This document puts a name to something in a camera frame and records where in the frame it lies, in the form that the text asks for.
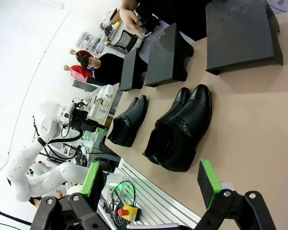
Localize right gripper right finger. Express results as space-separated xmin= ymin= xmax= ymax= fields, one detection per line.
xmin=194 ymin=159 xmax=277 ymax=230

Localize person's right forearm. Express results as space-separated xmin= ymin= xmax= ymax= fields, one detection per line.
xmin=121 ymin=0 xmax=139 ymax=11

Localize white controller box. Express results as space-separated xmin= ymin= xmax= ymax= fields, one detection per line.
xmin=102 ymin=172 xmax=132 ymax=201

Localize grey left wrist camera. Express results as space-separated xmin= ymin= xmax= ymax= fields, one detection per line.
xmin=59 ymin=102 xmax=75 ymax=126

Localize man with glasses black top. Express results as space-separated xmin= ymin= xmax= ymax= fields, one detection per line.
xmin=79 ymin=53 xmax=125 ymax=86

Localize black leather buckle shoe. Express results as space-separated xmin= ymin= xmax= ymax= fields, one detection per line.
xmin=113 ymin=96 xmax=140 ymax=120
xmin=107 ymin=94 xmax=148 ymax=148
xmin=156 ymin=83 xmax=213 ymax=173
xmin=142 ymin=87 xmax=192 ymax=165

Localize black tripod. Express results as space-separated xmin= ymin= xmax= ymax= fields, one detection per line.
xmin=0 ymin=203 xmax=32 ymax=227

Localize person's right hand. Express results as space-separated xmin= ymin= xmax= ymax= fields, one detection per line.
xmin=119 ymin=8 xmax=144 ymax=37

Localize person in black t-shirt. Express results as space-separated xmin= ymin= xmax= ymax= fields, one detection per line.
xmin=134 ymin=0 xmax=208 ymax=42

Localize mannequin in red shirt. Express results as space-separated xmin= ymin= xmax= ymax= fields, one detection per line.
xmin=63 ymin=64 xmax=94 ymax=83

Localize clear plastic storage drawers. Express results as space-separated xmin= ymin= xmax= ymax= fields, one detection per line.
xmin=75 ymin=31 xmax=105 ymax=55

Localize aluminium profile frame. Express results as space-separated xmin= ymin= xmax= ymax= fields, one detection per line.
xmin=97 ymin=158 xmax=202 ymax=230

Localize black light stand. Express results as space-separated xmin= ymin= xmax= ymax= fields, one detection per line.
xmin=31 ymin=115 xmax=41 ymax=140

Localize black cable bundle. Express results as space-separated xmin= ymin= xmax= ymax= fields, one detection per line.
xmin=105 ymin=181 xmax=137 ymax=228

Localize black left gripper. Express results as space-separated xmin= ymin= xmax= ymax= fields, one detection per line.
xmin=72 ymin=107 xmax=99 ymax=134

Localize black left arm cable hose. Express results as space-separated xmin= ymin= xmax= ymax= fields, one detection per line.
xmin=37 ymin=128 xmax=84 ymax=145

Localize black shoe stand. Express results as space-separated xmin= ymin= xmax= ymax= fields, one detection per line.
xmin=205 ymin=0 xmax=284 ymax=76
xmin=145 ymin=23 xmax=195 ymax=88
xmin=119 ymin=47 xmax=149 ymax=92

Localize cluttered wooden desk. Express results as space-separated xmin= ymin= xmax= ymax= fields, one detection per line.
xmin=85 ymin=82 xmax=120 ymax=129

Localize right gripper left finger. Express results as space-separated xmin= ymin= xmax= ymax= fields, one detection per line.
xmin=30 ymin=161 xmax=107 ymax=230

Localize yellow emergency stop box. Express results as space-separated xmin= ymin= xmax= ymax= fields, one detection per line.
xmin=117 ymin=203 xmax=142 ymax=222

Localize black mesh office chair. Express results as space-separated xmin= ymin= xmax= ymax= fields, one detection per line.
xmin=113 ymin=30 xmax=144 ymax=53

